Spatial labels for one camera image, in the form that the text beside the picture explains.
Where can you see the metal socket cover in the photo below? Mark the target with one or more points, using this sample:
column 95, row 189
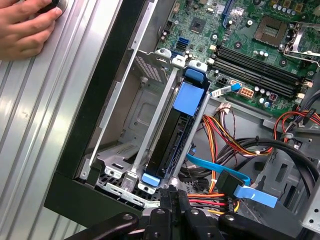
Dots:
column 303, row 53

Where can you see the hard disk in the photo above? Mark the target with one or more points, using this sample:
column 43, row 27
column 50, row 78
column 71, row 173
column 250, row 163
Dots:
column 165, row 145

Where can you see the person's hand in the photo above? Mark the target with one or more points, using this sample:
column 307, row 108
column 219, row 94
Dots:
column 22, row 32

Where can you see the black PC case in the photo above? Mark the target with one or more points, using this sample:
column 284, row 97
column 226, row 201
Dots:
column 100, row 87

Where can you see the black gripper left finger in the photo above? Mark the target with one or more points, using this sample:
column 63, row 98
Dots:
column 162, row 225

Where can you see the green motherboard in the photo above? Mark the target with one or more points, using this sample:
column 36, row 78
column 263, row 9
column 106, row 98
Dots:
column 200, row 42

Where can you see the grey metal drive cage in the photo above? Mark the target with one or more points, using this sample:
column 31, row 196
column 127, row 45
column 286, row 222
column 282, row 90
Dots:
column 275, row 170

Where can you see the beige board power socket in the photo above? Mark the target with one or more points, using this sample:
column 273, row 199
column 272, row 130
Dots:
column 247, row 93

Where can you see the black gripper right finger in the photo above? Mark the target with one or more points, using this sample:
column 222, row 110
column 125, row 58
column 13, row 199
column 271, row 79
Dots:
column 197, row 227

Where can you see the small round black tool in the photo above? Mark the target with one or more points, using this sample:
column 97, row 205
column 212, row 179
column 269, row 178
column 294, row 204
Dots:
column 50, row 5

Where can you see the blue expansion slot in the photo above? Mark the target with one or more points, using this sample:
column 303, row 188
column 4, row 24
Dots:
column 224, row 18

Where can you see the black RAM slot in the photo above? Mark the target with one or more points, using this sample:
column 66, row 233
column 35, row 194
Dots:
column 260, row 83
column 260, row 71
column 260, row 77
column 260, row 65

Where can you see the CPU socket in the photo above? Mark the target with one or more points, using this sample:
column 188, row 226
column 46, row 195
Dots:
column 270, row 31

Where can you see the grey metal disk bay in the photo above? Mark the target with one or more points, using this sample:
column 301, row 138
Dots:
column 161, row 105

